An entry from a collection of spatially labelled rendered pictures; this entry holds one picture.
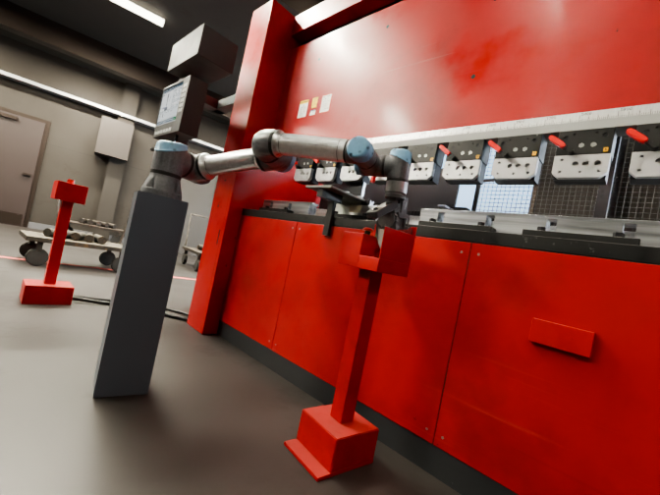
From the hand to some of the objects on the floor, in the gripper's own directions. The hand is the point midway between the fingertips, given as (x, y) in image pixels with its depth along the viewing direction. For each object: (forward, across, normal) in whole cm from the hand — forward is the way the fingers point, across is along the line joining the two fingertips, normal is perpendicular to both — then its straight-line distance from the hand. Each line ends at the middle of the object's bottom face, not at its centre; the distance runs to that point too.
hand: (383, 250), depth 115 cm
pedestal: (+66, +207, +93) cm, 236 cm away
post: (+83, -30, -112) cm, 143 cm away
